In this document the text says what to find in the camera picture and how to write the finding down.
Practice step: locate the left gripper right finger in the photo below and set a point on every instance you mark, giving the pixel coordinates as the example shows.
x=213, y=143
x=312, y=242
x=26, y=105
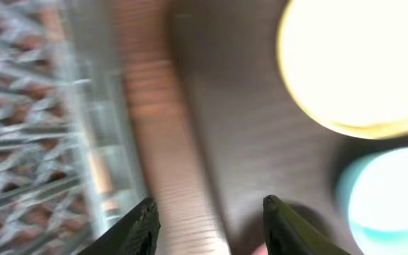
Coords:
x=287, y=233

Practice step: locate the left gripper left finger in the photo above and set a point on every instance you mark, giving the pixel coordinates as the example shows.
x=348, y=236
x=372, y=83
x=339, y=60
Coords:
x=134, y=234

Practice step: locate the light blue bowl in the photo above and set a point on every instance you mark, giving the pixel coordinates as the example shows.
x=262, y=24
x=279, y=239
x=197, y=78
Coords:
x=372, y=193

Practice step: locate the grey dishwasher rack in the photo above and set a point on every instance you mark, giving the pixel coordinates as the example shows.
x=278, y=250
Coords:
x=69, y=169

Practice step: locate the pink bowl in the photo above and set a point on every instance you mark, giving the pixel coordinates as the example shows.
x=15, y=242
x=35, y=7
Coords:
x=260, y=250

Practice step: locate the dark brown serving tray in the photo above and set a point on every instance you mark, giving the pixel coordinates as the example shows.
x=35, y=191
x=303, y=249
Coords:
x=255, y=139

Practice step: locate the yellow plate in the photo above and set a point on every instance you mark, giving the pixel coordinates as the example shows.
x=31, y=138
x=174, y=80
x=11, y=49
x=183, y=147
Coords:
x=345, y=63

